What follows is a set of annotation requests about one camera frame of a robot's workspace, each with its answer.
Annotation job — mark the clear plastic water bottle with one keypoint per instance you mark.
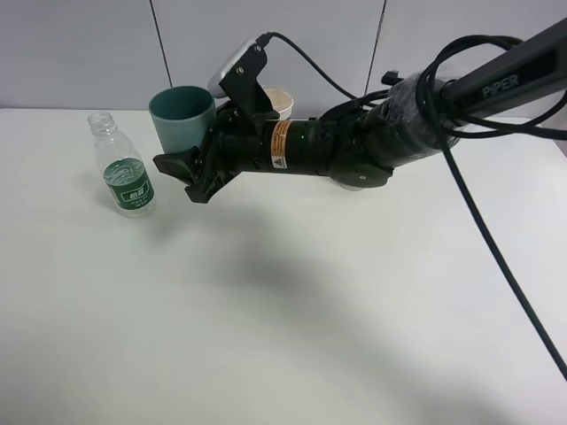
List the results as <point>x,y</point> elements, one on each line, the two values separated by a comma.
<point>121,167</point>

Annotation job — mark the teal plastic cup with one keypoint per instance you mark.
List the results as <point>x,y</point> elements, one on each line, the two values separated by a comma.
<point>182,116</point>

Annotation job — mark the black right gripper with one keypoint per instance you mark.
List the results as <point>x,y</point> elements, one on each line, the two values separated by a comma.
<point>247,136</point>

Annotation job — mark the pale green plastic cup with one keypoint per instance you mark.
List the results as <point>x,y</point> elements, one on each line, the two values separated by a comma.
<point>350,187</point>

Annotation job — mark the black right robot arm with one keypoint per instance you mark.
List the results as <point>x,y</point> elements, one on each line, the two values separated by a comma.
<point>361,142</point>

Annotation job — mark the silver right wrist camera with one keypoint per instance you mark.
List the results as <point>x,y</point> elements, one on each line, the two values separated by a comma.
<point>214,84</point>

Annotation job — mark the blue sleeved paper cup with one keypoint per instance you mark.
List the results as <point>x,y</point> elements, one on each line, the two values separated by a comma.
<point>282,102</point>

